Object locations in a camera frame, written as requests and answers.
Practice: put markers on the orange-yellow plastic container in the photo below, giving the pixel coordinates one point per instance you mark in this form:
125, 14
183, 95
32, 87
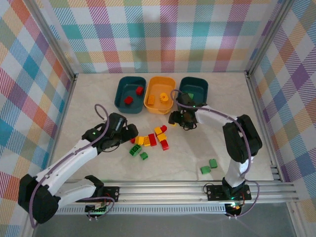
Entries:
158, 86

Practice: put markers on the yellow lego brick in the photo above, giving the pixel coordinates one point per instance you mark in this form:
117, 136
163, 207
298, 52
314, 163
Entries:
161, 137
140, 140
158, 130
146, 141

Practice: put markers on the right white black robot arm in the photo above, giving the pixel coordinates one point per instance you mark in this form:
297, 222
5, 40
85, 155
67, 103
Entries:
212, 117

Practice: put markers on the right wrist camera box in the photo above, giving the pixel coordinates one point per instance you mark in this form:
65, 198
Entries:
185, 100

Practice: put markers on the aluminium floor side rail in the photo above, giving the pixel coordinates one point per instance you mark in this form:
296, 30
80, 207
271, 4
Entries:
65, 108
259, 113

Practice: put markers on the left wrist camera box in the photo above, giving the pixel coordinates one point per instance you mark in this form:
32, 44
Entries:
116, 123

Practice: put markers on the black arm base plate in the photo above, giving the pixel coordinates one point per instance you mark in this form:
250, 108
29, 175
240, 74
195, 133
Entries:
111, 193
217, 192

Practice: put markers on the large green studded lego brick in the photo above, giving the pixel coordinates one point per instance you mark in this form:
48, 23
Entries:
135, 149

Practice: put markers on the dark teal plastic container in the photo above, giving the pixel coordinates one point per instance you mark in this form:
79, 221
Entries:
123, 86
197, 86

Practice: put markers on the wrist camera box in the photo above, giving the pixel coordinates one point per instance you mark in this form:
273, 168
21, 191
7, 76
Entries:
116, 123
185, 100

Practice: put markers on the aluminium mounting rail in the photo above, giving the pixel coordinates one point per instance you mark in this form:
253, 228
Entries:
160, 192

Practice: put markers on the yellow round lego piece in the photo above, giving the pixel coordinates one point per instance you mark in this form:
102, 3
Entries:
163, 97

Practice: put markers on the small red lego brick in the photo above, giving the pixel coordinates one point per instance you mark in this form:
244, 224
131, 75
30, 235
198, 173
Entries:
133, 141

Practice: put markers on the controller circuit board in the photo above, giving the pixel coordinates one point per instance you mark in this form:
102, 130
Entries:
97, 210
234, 207

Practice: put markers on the aluminium frame post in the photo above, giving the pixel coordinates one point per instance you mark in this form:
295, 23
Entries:
49, 39
298, 219
28, 230
269, 37

